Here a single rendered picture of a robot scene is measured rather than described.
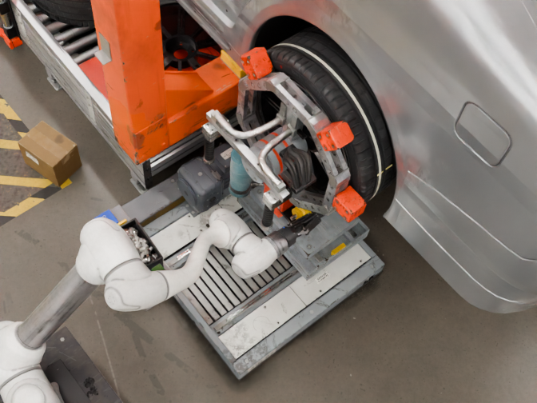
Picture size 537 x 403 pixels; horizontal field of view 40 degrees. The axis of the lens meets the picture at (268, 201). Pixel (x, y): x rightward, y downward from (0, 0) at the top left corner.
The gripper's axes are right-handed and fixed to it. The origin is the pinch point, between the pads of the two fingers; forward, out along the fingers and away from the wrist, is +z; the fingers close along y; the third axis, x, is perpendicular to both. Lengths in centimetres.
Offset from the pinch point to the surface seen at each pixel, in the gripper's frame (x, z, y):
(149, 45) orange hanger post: 83, -31, -8
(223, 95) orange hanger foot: 47, 1, -44
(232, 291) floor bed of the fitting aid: -34, -30, -54
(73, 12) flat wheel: 96, -13, -133
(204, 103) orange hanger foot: 48, -8, -43
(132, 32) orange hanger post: 90, -37, -1
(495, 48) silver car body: 56, 15, 92
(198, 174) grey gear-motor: 20, -20, -53
